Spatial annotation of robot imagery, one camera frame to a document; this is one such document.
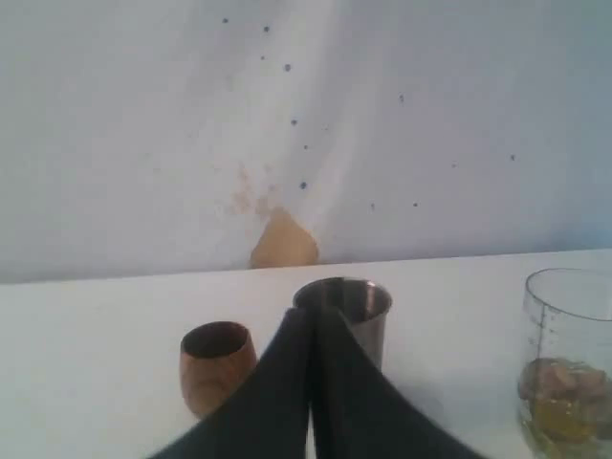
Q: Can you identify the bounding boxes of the brown and yellow food pieces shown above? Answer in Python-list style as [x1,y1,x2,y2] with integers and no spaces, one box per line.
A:
[517,358,611,402]

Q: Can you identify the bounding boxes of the stainless steel cup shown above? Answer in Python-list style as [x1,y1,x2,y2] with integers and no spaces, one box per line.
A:
[293,277,392,369]

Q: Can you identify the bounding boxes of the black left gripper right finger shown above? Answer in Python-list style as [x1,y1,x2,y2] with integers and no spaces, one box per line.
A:
[310,308,481,458]

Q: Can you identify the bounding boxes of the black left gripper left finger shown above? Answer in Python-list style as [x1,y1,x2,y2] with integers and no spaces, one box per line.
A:
[154,308,313,459]

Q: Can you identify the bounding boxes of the brown wooden cup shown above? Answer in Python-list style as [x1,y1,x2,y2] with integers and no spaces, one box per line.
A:
[180,321,257,419]

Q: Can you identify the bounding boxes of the clear plastic shaker tumbler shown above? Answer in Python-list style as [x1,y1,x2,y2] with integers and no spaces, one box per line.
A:
[516,268,611,458]

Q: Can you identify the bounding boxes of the olive-brown food piece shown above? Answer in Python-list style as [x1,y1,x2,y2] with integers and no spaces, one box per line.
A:
[530,399,596,444]

